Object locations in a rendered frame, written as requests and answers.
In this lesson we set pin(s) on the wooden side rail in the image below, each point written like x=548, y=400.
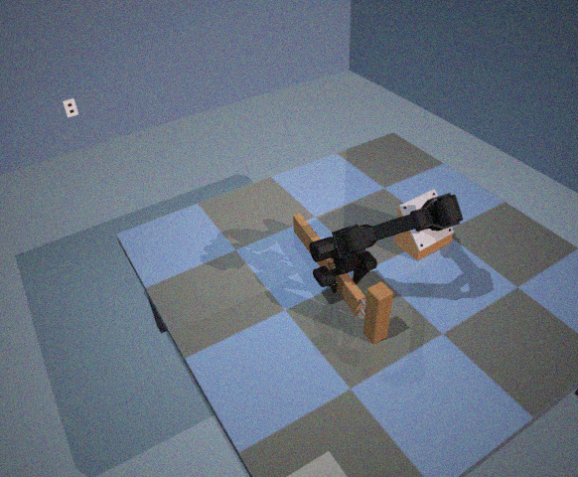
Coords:
x=346, y=286

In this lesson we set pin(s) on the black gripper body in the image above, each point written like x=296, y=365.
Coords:
x=326, y=277

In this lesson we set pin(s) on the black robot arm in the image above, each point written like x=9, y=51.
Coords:
x=352, y=241

